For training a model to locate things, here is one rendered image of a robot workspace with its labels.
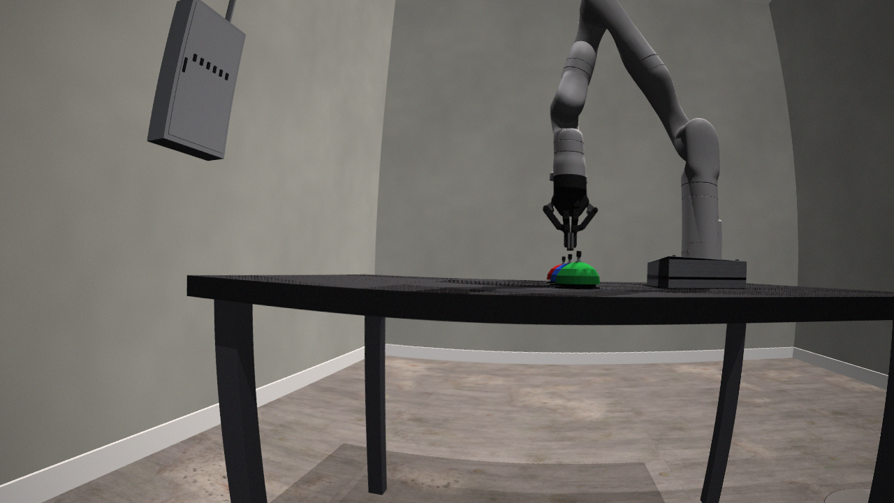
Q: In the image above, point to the green dome bell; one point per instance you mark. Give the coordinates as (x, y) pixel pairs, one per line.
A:
(578, 275)

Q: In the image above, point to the blue dome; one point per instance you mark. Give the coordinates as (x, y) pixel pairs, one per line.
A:
(556, 271)

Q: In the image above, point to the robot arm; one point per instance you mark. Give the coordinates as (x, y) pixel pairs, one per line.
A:
(695, 141)

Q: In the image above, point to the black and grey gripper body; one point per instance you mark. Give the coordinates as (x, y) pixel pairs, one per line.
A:
(570, 187)

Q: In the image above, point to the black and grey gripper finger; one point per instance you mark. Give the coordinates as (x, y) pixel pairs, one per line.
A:
(591, 211)
(548, 209)

